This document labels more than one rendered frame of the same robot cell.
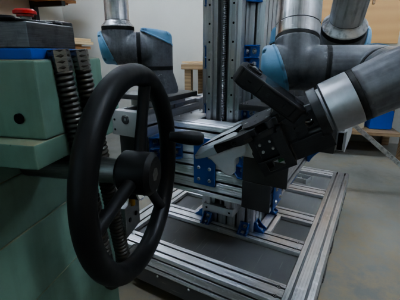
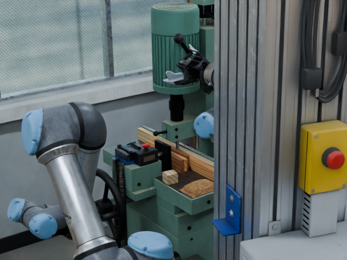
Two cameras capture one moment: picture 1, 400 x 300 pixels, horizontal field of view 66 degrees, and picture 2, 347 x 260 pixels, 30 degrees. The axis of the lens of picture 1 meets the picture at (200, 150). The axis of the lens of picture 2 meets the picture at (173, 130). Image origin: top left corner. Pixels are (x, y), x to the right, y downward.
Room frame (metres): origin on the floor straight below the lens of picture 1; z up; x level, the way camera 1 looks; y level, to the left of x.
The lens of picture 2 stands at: (2.00, -1.33, 1.90)
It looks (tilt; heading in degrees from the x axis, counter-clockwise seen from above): 21 degrees down; 132
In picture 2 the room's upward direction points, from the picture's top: 1 degrees counter-clockwise
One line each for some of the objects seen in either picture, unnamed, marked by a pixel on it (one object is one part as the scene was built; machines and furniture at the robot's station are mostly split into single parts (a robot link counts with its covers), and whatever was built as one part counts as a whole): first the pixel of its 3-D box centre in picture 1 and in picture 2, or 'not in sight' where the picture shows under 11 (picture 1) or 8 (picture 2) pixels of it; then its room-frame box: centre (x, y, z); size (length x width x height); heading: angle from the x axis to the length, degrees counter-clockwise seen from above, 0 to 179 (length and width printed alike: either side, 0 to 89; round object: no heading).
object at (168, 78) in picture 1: (158, 78); not in sight; (1.21, 0.16, 0.87); 0.15 x 0.15 x 0.10
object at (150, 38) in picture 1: (155, 47); not in sight; (1.21, 0.17, 0.98); 0.13 x 0.12 x 0.14; 100
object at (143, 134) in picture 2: not in sight; (182, 153); (0.47, 0.44, 0.92); 0.60 x 0.02 x 0.05; 168
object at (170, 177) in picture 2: not in sight; (170, 177); (0.57, 0.26, 0.92); 0.04 x 0.04 x 0.04; 68
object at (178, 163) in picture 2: not in sight; (169, 159); (0.47, 0.36, 0.93); 0.17 x 0.02 x 0.05; 168
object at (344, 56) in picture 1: (364, 69); (45, 221); (0.51, -0.27, 0.94); 0.11 x 0.11 x 0.08; 75
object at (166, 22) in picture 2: not in sight; (175, 48); (0.46, 0.42, 1.35); 0.18 x 0.18 x 0.31
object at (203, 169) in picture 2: not in sight; (193, 164); (0.56, 0.39, 0.92); 0.59 x 0.02 x 0.04; 168
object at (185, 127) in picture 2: not in sight; (181, 129); (0.47, 0.44, 1.03); 0.14 x 0.07 x 0.09; 78
